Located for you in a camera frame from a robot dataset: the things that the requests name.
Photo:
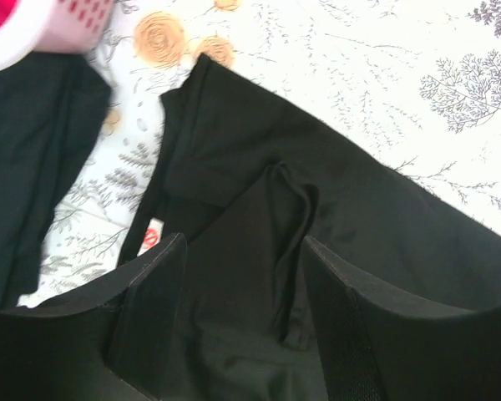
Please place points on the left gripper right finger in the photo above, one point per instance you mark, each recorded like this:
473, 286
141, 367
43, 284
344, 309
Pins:
379, 342

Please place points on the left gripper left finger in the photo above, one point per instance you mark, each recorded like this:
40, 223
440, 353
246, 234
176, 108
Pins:
109, 339

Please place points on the black t shirt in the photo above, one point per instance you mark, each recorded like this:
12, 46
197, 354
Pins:
52, 107
245, 176

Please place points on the folded black t shirt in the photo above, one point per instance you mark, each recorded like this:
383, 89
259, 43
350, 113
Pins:
52, 107

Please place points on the floral patterned table mat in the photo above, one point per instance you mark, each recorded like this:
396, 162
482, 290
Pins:
417, 84

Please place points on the white plastic laundry basket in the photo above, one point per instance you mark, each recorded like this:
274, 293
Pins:
52, 26

